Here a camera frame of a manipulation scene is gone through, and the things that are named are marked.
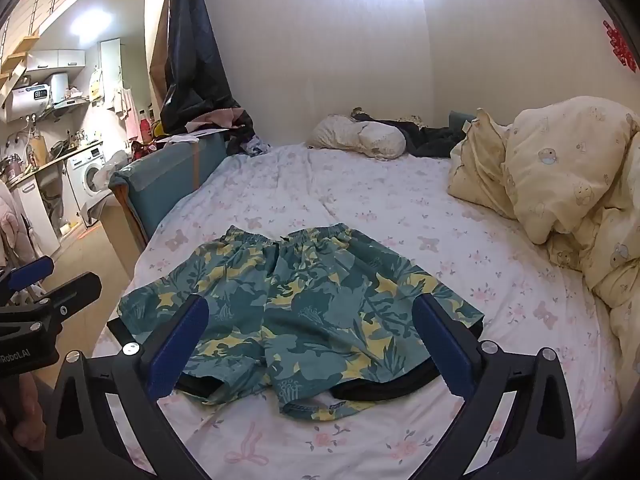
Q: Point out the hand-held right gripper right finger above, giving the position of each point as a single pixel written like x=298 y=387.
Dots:
x=442 y=345

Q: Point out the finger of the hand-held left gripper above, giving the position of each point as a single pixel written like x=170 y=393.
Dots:
x=70 y=295
x=30 y=272

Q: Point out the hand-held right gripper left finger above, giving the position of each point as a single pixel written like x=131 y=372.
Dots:
x=180 y=345

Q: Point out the green floral short pants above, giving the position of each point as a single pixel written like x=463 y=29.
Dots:
x=305 y=305

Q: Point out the person's left hand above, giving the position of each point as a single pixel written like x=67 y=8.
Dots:
x=22 y=410

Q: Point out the pink garment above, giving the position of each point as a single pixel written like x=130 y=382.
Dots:
x=12 y=225

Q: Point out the white washing machine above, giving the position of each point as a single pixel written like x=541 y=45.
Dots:
x=85 y=175

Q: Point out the kitchen counter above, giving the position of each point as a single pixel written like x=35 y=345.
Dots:
x=55 y=157

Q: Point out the teal bed end board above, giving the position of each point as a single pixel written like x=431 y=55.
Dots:
x=165 y=175

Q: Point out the bed with pink floral sheet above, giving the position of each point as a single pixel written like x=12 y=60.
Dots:
x=360 y=195

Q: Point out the white water heater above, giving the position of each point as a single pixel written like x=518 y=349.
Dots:
x=35 y=95

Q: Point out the pink hanging cloth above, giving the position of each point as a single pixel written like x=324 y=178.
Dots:
x=127 y=110

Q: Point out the dark clothes heap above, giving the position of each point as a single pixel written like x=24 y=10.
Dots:
x=430 y=140

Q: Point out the pile of mixed clothes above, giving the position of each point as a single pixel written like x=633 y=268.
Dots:
x=247 y=142

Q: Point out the wooden staircase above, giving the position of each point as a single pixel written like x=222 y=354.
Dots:
x=20 y=55

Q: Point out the tall white cabinet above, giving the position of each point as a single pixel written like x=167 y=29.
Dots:
x=111 y=70

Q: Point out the yellow bear print duvet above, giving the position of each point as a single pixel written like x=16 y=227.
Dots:
x=565 y=160

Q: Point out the cream pillow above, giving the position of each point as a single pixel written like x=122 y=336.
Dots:
x=355 y=135

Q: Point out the black hanging curtain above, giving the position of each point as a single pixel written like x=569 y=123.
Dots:
x=192 y=60

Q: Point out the white wall cabinets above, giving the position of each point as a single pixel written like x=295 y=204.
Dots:
x=55 y=59

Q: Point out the red wall decoration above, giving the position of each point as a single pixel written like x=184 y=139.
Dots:
x=620 y=47

